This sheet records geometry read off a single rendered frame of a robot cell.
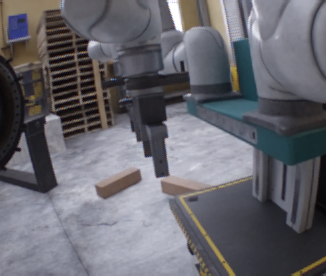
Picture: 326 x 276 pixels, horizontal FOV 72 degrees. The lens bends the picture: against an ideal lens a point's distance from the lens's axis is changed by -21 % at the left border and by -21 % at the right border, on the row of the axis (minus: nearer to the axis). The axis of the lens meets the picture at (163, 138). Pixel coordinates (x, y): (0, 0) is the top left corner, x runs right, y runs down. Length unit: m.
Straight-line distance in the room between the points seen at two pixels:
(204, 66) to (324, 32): 0.69
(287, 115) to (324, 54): 0.27
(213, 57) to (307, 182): 0.51
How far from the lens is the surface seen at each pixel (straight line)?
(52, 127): 3.63
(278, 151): 0.53
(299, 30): 0.29
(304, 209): 0.85
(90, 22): 0.34
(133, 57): 0.51
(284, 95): 0.52
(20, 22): 5.48
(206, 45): 0.92
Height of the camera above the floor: 0.86
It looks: 15 degrees down
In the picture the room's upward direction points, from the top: 8 degrees counter-clockwise
